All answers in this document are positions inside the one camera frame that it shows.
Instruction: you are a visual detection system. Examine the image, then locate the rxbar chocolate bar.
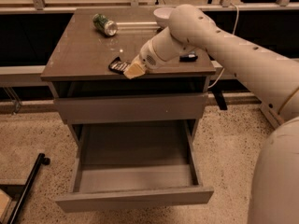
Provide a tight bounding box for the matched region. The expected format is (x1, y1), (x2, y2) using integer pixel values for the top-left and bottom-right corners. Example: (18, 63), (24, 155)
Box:
(108, 57), (130, 75)

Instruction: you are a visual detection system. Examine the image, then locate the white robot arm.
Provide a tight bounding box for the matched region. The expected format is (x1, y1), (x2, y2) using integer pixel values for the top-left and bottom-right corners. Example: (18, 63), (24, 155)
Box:
(124, 5), (299, 224)

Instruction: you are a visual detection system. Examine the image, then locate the closed grey top drawer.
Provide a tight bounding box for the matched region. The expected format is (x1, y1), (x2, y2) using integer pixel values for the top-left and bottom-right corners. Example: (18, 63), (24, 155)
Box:
(54, 93), (207, 124)

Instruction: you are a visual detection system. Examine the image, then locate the white cable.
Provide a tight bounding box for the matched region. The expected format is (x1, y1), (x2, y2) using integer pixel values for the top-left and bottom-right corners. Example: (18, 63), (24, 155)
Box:
(207, 3), (240, 90)

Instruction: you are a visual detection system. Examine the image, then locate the grey drawer cabinet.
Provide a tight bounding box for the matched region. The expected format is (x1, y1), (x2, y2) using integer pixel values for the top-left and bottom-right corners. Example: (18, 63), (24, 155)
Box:
(40, 6), (217, 214)

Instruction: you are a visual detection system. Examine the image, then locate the cardboard box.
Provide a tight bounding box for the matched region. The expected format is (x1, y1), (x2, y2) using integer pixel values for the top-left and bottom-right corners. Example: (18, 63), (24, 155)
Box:
(260, 103), (284, 129)

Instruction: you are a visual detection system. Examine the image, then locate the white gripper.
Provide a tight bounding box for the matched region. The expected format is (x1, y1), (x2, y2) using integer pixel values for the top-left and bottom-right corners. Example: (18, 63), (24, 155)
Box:
(124, 40), (164, 79)

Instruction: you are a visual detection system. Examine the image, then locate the dark blue snack packet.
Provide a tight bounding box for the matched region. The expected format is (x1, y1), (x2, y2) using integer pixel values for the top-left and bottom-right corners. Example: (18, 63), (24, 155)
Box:
(179, 51), (198, 63)

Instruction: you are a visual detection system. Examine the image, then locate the green soda can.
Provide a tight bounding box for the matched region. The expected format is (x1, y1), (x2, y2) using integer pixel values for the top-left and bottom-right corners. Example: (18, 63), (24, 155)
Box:
(93, 14), (118, 36)

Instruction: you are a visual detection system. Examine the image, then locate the black metal stand leg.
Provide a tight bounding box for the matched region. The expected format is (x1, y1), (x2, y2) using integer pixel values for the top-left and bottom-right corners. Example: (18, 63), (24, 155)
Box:
(7, 153), (50, 224)

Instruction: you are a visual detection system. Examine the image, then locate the white bowl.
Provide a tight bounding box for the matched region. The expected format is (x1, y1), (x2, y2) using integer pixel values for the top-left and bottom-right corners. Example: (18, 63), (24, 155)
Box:
(153, 7), (174, 28)

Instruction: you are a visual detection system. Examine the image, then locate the open grey middle drawer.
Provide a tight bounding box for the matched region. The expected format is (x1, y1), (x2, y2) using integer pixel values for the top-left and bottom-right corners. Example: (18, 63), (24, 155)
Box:
(56, 120), (214, 212)

